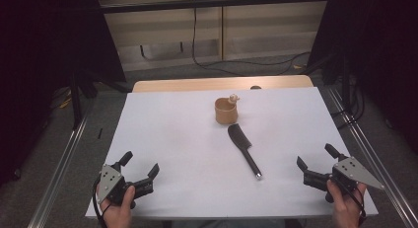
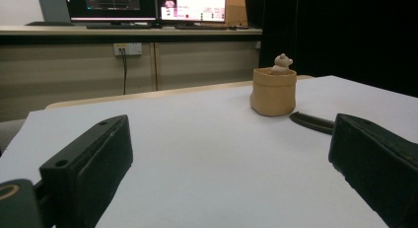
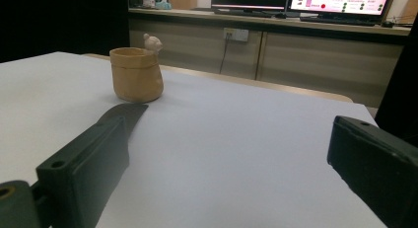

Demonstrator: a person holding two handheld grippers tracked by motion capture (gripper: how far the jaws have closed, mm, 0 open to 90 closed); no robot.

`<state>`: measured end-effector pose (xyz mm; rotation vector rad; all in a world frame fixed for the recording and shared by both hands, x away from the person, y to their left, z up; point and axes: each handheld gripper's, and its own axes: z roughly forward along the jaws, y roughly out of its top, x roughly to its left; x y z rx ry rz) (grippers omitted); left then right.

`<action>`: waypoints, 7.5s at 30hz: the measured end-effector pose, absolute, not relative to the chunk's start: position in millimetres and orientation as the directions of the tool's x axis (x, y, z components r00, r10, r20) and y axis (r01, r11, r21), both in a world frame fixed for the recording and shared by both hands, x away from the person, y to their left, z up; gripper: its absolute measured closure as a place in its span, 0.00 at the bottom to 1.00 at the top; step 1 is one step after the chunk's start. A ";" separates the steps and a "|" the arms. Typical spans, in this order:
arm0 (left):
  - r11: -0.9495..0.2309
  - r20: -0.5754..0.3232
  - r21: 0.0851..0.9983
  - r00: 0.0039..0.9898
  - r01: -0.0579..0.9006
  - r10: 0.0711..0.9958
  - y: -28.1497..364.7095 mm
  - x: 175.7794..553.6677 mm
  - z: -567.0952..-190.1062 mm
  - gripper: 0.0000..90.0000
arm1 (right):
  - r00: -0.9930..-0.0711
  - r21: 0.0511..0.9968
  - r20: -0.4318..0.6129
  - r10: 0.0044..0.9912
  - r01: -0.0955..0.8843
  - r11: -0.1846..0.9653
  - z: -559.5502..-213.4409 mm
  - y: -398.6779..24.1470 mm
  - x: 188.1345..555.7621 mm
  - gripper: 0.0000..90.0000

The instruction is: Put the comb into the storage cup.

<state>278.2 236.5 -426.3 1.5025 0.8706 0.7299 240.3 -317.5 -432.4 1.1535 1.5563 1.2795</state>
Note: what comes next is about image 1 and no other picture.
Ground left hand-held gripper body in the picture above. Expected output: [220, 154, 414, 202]
[97, 161, 155, 210]

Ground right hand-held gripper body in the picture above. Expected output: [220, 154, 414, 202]
[303, 156, 385, 203]

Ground tan cup with figure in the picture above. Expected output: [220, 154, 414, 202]
[214, 93, 241, 125]

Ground person's left hand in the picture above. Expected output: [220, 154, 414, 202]
[100, 185, 136, 228]

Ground person's right hand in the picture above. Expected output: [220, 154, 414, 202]
[326, 180, 368, 228]

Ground white board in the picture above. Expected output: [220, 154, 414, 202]
[85, 87, 379, 220]

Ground black metal stand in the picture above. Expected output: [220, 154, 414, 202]
[68, 69, 83, 130]

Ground yellow floor item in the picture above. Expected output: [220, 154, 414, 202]
[58, 96, 73, 110]

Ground wooden table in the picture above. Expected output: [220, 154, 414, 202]
[131, 74, 314, 94]

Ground black curtain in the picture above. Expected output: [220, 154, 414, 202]
[307, 0, 418, 153]
[0, 0, 127, 190]

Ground black horizontal bar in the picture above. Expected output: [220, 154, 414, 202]
[98, 0, 333, 15]

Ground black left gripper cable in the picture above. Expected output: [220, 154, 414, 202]
[92, 177, 111, 228]

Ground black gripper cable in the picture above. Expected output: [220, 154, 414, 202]
[92, 177, 111, 228]
[338, 183, 368, 226]

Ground aluminium rail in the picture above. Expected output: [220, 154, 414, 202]
[28, 113, 90, 228]
[328, 88, 418, 228]

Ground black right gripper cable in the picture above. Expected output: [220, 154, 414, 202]
[338, 183, 368, 226]

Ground black floor cables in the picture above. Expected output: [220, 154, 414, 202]
[329, 86, 366, 130]

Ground black hanging wall cable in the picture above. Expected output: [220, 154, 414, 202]
[191, 5, 312, 77]

